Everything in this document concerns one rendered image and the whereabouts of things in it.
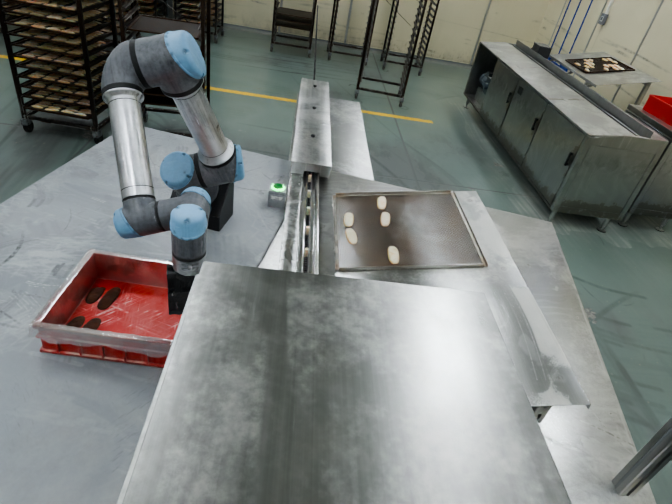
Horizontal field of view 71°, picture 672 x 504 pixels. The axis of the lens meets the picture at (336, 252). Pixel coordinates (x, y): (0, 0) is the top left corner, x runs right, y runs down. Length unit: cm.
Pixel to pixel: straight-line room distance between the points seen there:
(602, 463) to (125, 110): 147
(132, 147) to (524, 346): 112
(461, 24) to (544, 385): 794
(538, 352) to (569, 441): 24
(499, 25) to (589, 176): 527
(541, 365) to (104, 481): 105
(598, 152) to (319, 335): 357
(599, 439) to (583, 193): 297
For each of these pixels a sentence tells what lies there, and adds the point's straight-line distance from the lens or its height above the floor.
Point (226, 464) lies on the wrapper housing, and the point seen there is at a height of 130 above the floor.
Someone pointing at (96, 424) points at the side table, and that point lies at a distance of 126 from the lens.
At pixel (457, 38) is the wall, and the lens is 894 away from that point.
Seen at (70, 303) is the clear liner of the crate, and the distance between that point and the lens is 148.
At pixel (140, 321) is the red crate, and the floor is 82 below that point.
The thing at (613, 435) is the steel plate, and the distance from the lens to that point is 156.
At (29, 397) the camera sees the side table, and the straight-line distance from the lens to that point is 135.
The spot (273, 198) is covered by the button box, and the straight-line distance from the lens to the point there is 194.
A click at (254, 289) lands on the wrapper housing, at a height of 130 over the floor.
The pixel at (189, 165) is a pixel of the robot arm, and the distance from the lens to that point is 158.
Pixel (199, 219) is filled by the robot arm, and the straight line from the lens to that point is 106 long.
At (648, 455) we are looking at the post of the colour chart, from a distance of 135.
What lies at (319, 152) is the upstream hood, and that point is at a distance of 225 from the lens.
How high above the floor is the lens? 183
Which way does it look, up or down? 35 degrees down
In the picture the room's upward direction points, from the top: 11 degrees clockwise
